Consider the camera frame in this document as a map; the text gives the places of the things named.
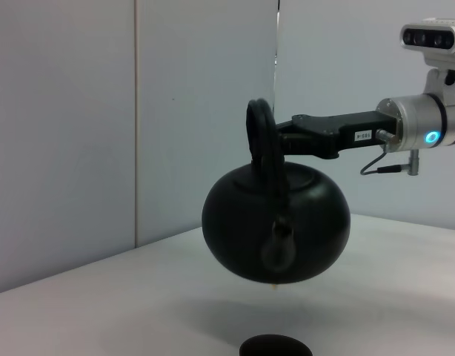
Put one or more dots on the small black teacup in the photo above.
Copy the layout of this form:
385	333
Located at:
275	345

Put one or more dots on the black round teapot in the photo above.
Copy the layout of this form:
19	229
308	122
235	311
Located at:
275	230

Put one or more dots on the silver camera mount bracket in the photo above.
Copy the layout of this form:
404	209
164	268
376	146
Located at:
436	83

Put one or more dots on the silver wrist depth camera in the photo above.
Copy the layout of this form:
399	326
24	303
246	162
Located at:
431	39

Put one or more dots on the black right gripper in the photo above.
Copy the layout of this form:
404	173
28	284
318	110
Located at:
335	130

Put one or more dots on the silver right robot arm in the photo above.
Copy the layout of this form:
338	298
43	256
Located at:
420	118

